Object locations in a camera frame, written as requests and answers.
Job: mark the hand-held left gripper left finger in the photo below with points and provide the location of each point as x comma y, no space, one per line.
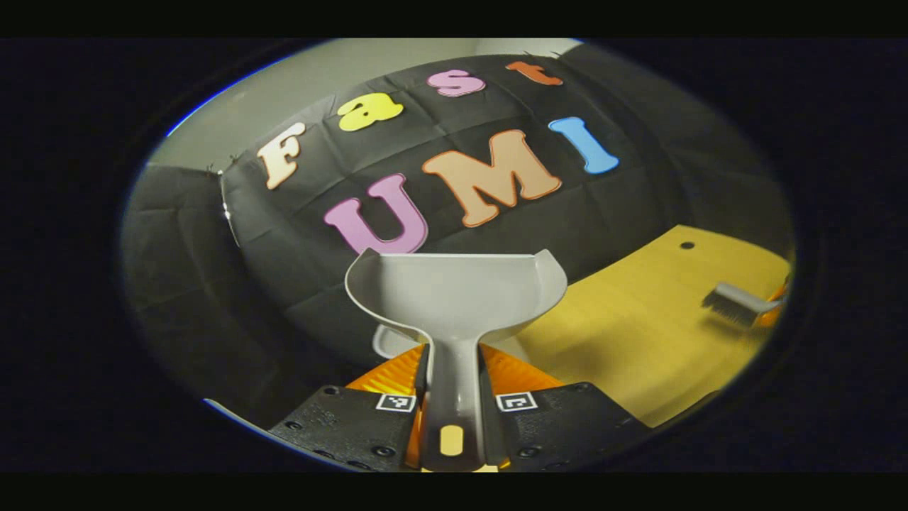
355,426

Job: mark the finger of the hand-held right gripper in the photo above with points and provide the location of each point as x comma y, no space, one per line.
772,316

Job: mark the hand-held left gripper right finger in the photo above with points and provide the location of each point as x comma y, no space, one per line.
553,426

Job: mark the small grey broom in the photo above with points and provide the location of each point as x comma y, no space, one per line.
734,301

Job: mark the white ribbed garbage bin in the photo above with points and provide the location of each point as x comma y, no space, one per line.
389,344

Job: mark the grey plastic dustpan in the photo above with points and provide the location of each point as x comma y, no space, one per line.
454,291

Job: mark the wooden desktop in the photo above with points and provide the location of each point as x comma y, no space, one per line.
638,333

